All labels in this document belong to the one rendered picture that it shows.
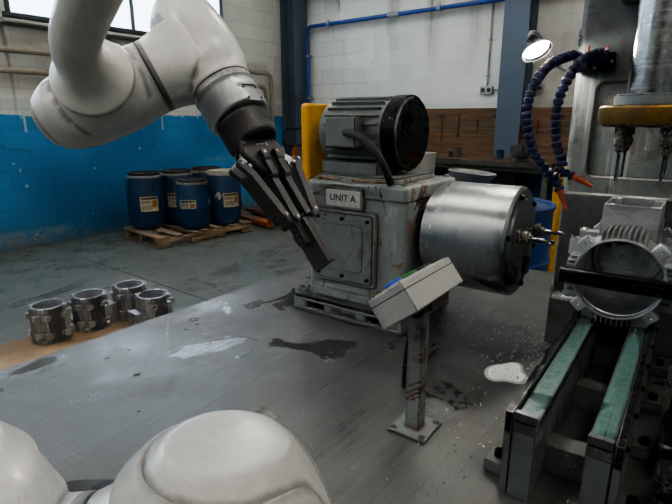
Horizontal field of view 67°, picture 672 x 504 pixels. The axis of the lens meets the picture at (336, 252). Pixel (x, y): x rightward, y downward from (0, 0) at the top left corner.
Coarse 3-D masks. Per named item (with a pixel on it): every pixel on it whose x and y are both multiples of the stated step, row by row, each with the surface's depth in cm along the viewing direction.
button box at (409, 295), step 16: (416, 272) 76; (432, 272) 79; (448, 272) 82; (400, 288) 72; (416, 288) 74; (432, 288) 77; (448, 288) 80; (384, 304) 74; (400, 304) 73; (416, 304) 72; (384, 320) 75; (400, 320) 73
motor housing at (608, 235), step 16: (624, 224) 99; (608, 240) 95; (624, 240) 93; (640, 240) 92; (576, 256) 101; (576, 288) 100; (592, 288) 107; (592, 304) 101; (608, 304) 103; (624, 304) 103; (640, 304) 100; (656, 304) 92; (624, 320) 100
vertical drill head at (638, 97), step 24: (648, 0) 92; (648, 24) 92; (648, 48) 93; (648, 72) 94; (624, 96) 96; (648, 96) 93; (600, 120) 100; (624, 120) 94; (648, 120) 91; (624, 144) 97
